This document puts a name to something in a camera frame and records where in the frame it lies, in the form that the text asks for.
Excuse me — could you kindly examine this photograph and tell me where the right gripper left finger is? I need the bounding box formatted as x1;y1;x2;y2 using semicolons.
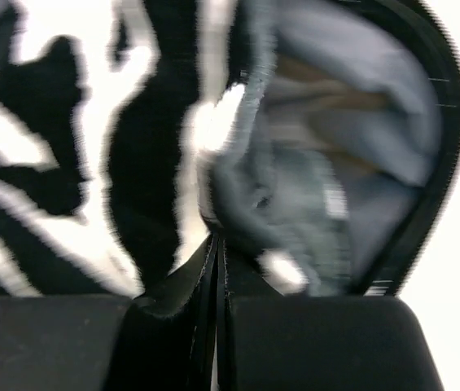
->
0;234;218;391

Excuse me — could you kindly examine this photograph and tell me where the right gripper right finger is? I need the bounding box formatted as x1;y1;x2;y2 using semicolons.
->
216;238;446;391

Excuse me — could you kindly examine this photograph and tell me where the zebra striped blanket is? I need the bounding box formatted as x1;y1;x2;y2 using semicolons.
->
0;1;249;298

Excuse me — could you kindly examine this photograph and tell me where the black open suitcase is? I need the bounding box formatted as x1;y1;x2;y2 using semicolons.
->
196;0;460;298

